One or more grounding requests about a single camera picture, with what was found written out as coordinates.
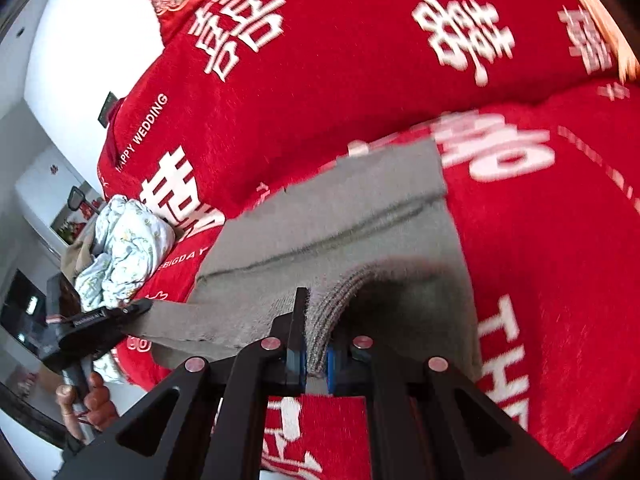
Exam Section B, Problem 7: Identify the grey knit sweater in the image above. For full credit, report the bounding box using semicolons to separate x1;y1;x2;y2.
130;139;480;378

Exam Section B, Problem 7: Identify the person's left hand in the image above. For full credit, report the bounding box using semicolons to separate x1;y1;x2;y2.
55;372;119;443

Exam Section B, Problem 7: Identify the beige cloth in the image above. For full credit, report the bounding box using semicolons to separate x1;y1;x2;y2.
60;226;94;284

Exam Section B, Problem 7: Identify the white floral cloth bundle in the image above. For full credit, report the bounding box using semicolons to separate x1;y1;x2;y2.
70;195;176;312

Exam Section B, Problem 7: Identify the white cabinet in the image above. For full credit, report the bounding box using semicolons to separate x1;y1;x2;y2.
14;145;104;258

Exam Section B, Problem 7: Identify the red wedding bedspread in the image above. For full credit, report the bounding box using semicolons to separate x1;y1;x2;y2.
98;0;639;467

